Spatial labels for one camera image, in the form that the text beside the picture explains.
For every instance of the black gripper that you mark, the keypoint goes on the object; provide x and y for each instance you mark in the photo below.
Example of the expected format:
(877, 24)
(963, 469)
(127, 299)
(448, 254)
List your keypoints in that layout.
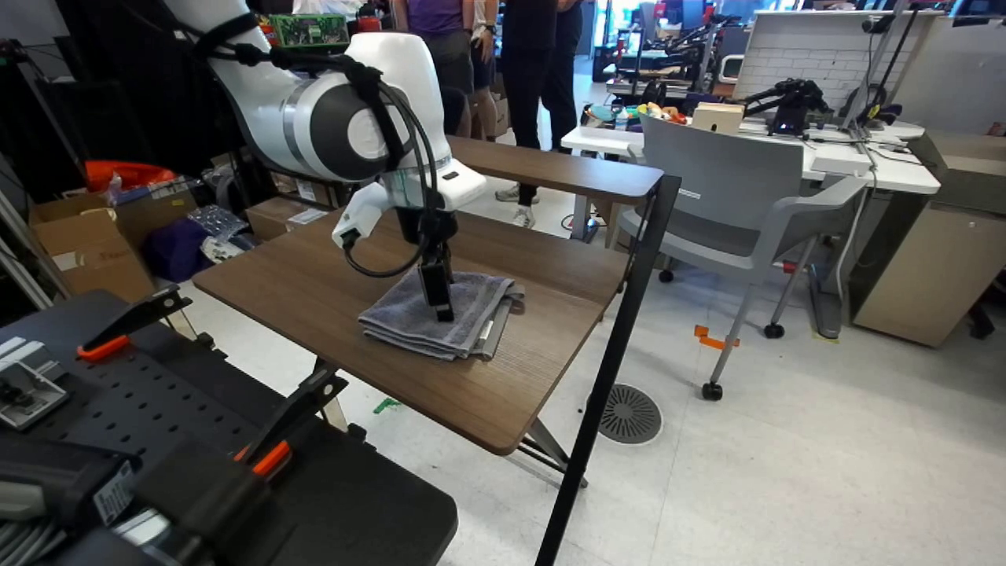
(434, 237)

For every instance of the grey towel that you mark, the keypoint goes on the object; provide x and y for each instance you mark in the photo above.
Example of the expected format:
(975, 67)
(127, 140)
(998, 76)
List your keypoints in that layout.
(427, 334)

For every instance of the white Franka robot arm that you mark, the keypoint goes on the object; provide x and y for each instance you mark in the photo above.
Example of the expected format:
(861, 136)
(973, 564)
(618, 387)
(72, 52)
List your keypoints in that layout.
(303, 115)

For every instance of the brown wooden side desk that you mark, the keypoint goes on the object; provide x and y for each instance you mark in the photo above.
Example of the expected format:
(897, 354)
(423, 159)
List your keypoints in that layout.
(568, 169)

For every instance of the person in white shirt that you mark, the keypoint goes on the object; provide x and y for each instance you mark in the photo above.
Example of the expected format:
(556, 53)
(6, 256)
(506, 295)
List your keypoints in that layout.
(488, 105)

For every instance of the round floor drain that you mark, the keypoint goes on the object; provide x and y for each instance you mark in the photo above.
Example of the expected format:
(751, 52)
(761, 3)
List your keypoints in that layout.
(628, 412)

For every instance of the black perforated work table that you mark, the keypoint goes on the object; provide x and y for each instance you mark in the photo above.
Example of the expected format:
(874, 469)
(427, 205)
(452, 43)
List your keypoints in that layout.
(347, 503)

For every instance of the person in black t-shirt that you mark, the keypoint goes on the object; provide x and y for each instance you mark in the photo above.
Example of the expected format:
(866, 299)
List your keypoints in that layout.
(528, 65)

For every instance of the dark purple bag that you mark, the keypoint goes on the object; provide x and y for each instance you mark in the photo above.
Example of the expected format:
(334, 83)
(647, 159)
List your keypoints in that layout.
(175, 254)

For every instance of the orange floor tape marker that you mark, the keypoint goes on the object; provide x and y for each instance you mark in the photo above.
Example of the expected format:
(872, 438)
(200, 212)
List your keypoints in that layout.
(708, 339)

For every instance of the person in purple shirt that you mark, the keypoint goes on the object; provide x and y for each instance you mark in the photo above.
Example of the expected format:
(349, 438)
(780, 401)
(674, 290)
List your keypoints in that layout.
(441, 17)

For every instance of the green circuit board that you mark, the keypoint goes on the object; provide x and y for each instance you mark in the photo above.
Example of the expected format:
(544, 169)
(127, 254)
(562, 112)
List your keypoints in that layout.
(309, 34)

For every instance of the grey office chair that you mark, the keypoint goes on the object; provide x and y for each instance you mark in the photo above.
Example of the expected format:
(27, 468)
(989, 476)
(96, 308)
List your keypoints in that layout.
(723, 176)

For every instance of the cluttered black workbench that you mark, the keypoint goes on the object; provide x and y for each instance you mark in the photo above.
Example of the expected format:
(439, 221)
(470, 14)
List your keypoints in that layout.
(647, 65)

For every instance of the small cardboard box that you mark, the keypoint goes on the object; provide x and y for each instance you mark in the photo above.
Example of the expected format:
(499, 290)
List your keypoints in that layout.
(717, 118)

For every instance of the orange plastic object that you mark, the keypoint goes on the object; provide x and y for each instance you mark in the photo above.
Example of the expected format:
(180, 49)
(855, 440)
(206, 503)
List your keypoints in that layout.
(127, 175)

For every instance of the large open cardboard box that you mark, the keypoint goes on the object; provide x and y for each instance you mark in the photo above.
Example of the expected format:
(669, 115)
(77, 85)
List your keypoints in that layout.
(88, 254)

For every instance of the black desk equipment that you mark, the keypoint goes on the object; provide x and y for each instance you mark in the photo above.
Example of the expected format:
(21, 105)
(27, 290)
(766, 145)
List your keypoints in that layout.
(797, 105)

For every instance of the small framed black plate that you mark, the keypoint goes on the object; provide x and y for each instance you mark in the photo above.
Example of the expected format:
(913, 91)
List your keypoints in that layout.
(31, 396)

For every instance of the white cluttered desk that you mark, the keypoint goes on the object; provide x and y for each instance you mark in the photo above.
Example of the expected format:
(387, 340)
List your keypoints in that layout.
(837, 159)

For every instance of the grey desk partition panel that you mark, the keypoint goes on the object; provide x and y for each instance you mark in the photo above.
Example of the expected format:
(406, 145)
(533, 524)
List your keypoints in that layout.
(817, 52)

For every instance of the beige desk cabinet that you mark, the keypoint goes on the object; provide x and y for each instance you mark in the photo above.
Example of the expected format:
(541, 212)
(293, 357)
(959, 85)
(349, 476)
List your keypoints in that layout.
(931, 272)

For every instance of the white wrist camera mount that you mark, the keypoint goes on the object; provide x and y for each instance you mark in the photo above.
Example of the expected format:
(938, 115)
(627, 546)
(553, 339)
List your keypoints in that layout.
(363, 208)

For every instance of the black metal table frame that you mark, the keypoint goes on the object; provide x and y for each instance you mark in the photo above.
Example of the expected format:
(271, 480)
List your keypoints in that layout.
(613, 347)

